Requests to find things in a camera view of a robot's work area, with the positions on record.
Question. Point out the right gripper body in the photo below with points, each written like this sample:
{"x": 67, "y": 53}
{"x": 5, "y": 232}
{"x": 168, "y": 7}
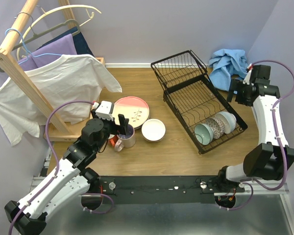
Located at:
{"x": 240, "y": 95}

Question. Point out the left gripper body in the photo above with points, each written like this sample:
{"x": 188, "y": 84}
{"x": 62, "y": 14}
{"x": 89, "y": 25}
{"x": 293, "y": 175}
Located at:
{"x": 114, "y": 124}

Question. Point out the orange mug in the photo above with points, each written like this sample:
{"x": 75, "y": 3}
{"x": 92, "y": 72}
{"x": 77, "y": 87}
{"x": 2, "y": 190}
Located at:
{"x": 113, "y": 139}

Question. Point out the pink mug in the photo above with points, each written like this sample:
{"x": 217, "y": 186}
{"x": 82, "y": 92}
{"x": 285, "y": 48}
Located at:
{"x": 125, "y": 141}

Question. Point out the pink white plate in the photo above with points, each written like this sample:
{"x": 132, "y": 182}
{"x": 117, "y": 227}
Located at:
{"x": 133, "y": 108}

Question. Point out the white orange bowl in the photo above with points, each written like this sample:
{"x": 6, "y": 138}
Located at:
{"x": 153, "y": 129}

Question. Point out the plain white bowl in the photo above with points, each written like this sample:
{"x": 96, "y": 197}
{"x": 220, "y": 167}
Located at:
{"x": 228, "y": 119}

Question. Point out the green beige bowl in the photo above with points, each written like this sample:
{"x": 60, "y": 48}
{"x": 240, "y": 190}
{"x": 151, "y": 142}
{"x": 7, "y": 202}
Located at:
{"x": 153, "y": 140}

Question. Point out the blue white floral plate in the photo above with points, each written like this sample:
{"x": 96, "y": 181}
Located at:
{"x": 140, "y": 126}

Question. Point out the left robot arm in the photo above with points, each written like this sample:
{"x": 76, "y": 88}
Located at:
{"x": 71, "y": 177}

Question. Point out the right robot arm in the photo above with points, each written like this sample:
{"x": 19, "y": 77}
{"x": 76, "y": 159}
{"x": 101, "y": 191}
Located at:
{"x": 272, "y": 157}

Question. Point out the blue cloth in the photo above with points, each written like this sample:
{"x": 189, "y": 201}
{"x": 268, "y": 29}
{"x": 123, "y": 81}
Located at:
{"x": 226, "y": 63}

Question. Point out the white patterned bowl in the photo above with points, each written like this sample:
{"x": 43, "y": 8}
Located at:
{"x": 215, "y": 127}

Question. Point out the teal bowl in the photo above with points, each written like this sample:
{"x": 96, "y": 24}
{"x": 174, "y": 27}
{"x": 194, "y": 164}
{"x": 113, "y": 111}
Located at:
{"x": 203, "y": 133}

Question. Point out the white t-shirt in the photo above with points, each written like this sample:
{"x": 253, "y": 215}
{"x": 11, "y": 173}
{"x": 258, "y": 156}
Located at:
{"x": 70, "y": 77}

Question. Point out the navy garment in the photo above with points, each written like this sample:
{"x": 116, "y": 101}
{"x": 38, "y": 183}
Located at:
{"x": 79, "y": 41}

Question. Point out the purple shirt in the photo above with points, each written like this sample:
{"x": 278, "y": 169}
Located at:
{"x": 62, "y": 46}

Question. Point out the blue hanger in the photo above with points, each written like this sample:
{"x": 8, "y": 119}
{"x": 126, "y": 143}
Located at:
{"x": 28, "y": 52}

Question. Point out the grey hanger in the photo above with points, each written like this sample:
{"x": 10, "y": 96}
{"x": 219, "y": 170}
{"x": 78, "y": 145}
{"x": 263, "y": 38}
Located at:
{"x": 36, "y": 36}

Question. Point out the cream hanger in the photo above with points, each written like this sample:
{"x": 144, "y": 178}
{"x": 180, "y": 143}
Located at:
{"x": 53, "y": 17}

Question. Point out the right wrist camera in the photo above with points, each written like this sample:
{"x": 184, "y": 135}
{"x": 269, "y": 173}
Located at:
{"x": 248, "y": 75}

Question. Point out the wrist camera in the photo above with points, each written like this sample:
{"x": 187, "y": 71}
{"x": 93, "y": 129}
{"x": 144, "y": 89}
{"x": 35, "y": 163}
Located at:
{"x": 248, "y": 75}
{"x": 104, "y": 110}

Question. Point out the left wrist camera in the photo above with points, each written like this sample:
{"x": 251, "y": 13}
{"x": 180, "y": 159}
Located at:
{"x": 104, "y": 110}

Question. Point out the black wire dish rack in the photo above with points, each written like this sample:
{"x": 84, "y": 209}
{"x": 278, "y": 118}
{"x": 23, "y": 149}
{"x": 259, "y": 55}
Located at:
{"x": 190, "y": 94}

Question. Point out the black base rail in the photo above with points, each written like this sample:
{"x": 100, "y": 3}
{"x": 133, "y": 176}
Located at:
{"x": 163, "y": 189}

